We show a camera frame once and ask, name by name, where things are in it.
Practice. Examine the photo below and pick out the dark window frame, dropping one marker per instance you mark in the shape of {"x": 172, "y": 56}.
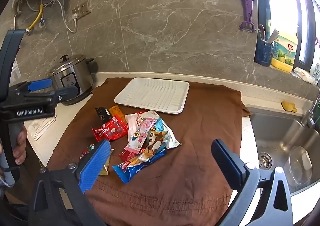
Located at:
{"x": 308, "y": 28}

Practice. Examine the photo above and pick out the metal faucet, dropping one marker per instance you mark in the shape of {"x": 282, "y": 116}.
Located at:
{"x": 308, "y": 116}

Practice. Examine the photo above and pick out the grey wall socket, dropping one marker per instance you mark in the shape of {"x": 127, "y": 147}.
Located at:
{"x": 83, "y": 7}

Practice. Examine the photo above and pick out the small red green candy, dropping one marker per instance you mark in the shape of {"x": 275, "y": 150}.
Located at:
{"x": 86, "y": 151}

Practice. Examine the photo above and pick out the clear glass bowl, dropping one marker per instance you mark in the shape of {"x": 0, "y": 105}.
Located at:
{"x": 297, "y": 166}

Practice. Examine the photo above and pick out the small red snack packet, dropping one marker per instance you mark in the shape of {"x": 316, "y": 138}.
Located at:
{"x": 126, "y": 154}

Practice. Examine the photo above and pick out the brown cloth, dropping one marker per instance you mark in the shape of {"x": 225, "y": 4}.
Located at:
{"x": 200, "y": 121}

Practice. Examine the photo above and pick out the stainless steel sink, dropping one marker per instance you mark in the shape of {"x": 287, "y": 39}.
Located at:
{"x": 272, "y": 131}

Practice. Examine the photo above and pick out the purple peeler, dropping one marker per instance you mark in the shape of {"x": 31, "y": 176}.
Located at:
{"x": 247, "y": 6}

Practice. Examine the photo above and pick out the white pillow snack packet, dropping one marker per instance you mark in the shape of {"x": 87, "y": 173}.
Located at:
{"x": 131, "y": 122}

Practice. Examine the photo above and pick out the blue snack packet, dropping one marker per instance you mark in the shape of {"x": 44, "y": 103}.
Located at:
{"x": 135, "y": 171}

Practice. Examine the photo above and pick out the blue utensil holder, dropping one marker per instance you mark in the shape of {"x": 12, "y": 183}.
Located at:
{"x": 262, "y": 53}

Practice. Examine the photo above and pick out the person's left hand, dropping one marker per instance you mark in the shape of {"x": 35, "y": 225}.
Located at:
{"x": 21, "y": 141}

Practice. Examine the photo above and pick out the large white snack packet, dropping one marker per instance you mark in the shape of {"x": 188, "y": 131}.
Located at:
{"x": 172, "y": 138}

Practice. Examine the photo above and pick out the yellow dish soap bottle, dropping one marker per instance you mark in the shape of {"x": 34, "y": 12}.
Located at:
{"x": 283, "y": 53}

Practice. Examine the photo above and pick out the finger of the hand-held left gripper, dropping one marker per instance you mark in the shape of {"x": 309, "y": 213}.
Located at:
{"x": 40, "y": 84}
{"x": 67, "y": 92}

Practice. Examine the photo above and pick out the black snack packet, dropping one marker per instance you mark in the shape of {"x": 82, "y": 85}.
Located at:
{"x": 102, "y": 113}

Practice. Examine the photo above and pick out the panda print snack packet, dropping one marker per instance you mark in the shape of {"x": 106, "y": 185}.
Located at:
{"x": 156, "y": 138}

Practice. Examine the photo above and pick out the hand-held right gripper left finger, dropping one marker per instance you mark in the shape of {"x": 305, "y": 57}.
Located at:
{"x": 95, "y": 163}

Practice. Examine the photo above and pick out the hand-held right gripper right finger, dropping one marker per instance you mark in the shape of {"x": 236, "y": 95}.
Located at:
{"x": 226, "y": 157}

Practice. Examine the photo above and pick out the pink cartoon snack packet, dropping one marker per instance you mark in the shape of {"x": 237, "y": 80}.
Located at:
{"x": 141, "y": 131}

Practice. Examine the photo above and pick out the white ribbed plastic tray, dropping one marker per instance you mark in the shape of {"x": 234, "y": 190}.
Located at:
{"x": 155, "y": 93}

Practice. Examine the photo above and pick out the long orange snack packet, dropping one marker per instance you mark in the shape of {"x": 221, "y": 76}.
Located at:
{"x": 117, "y": 112}

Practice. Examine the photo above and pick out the metal sink drain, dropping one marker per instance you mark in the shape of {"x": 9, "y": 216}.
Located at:
{"x": 265, "y": 160}

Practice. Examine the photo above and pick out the red chocolate packet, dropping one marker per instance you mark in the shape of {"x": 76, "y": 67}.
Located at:
{"x": 110, "y": 132}

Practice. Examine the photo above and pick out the yellow sponge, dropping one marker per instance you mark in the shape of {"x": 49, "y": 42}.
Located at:
{"x": 288, "y": 106}

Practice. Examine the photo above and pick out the white rag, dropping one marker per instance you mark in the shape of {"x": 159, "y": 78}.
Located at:
{"x": 303, "y": 75}

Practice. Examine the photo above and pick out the stainless steel rice cooker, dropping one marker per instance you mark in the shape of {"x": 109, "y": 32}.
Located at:
{"x": 72, "y": 71}

